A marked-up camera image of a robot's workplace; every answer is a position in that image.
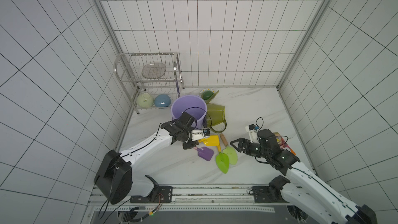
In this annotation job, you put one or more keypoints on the yellow toy shovel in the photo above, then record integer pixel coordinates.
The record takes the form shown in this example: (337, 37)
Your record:
(213, 140)

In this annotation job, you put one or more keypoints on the metal base rail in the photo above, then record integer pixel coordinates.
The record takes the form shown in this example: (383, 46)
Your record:
(257, 198)

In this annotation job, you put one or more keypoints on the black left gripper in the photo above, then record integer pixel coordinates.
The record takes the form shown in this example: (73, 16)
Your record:
(189, 140)

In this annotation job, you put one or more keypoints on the blue ceramic bowl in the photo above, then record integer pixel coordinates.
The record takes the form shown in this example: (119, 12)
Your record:
(162, 100)

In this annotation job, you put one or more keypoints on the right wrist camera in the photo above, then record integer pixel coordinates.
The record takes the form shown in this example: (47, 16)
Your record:
(252, 130)

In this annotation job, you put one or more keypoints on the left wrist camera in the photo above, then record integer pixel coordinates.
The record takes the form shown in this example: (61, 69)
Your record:
(200, 134)

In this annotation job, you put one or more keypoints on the light green trowel wooden handle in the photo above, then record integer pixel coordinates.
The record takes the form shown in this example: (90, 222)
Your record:
(229, 151)

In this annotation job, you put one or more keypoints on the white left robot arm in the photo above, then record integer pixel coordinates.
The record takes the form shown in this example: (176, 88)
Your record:
(114, 176)

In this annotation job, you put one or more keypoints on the glass plate on rack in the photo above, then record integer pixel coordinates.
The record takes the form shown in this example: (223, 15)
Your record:
(154, 70)

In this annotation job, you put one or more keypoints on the pale green ceramic bowl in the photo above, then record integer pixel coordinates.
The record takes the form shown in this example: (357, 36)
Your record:
(145, 100)

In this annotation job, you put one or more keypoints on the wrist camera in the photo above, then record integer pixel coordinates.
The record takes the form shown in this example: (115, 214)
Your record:
(252, 130)
(200, 134)

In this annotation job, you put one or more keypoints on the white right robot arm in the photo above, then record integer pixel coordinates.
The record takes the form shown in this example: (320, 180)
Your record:
(299, 186)

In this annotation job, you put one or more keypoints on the steel dish rack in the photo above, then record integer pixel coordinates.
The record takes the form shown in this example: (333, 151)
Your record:
(128, 71)

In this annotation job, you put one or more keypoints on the orange snack packet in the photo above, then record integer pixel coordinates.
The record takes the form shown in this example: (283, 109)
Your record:
(282, 142)

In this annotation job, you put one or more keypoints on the purple toy shovel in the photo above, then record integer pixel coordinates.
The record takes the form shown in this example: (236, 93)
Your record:
(204, 153)

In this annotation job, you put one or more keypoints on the small floral bowl green inside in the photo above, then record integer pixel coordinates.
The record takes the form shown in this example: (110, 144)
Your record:
(208, 95)

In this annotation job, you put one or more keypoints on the bright green trowel yellow handle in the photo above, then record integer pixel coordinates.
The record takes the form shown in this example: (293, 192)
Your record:
(222, 161)

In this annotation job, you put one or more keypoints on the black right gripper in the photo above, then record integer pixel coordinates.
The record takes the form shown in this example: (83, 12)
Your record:
(247, 147)

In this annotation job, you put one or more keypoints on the purple plastic bucket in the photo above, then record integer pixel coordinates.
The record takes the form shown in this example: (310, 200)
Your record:
(193, 105)

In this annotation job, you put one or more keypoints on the olive green watering can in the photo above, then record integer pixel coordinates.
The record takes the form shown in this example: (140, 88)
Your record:
(215, 118)

